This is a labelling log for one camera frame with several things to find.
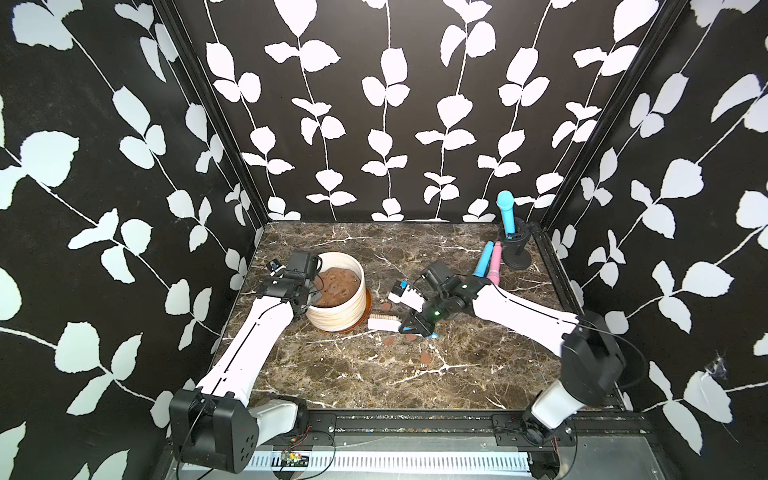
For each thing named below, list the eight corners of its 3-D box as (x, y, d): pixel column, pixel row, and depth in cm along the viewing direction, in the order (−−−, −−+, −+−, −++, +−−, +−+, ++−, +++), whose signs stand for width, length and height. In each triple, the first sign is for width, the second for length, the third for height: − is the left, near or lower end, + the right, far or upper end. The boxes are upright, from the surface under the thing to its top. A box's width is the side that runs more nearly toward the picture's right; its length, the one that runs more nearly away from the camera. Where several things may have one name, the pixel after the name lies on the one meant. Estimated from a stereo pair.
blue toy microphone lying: (471, 274, 108) (473, 269, 105) (485, 244, 117) (487, 239, 115) (482, 279, 106) (484, 274, 104) (495, 247, 116) (497, 242, 114)
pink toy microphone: (486, 281, 106) (489, 276, 103) (491, 245, 117) (494, 240, 114) (497, 284, 105) (500, 279, 102) (501, 248, 116) (504, 242, 113)
